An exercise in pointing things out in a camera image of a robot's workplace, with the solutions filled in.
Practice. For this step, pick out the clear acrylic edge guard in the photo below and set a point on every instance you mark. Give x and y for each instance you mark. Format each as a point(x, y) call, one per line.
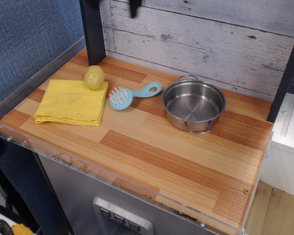
point(205, 179)

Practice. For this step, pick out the black upright post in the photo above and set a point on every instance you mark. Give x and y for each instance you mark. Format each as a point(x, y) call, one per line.
point(282, 89)
point(93, 32)

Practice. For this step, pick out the yellow object bottom left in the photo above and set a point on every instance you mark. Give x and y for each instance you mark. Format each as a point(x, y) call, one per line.
point(21, 229)

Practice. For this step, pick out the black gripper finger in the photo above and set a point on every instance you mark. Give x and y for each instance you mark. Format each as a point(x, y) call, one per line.
point(93, 2)
point(134, 5)

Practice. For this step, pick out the stainless steel cabinet front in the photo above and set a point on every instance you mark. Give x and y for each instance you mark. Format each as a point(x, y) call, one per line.
point(76, 190)

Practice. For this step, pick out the silver button control panel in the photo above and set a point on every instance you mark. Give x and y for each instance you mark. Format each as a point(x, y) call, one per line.
point(114, 219)

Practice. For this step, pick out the white side unit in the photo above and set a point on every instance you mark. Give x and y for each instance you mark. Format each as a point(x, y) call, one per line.
point(278, 167)

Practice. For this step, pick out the small metal pan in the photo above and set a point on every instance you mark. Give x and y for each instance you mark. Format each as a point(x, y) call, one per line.
point(193, 105)

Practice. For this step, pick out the yellow folded cloth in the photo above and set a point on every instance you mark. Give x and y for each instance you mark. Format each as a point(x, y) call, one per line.
point(71, 102)

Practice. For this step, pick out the black left upright post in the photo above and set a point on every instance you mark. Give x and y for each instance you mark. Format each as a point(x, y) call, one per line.
point(93, 32)

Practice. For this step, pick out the yellow toy potato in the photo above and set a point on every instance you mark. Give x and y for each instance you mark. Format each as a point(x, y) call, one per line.
point(94, 77)

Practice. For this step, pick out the black right upright post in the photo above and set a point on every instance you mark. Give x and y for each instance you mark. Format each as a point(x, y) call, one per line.
point(282, 89)

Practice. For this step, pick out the light blue scrub brush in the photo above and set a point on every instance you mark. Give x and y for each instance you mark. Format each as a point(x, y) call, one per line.
point(121, 98)

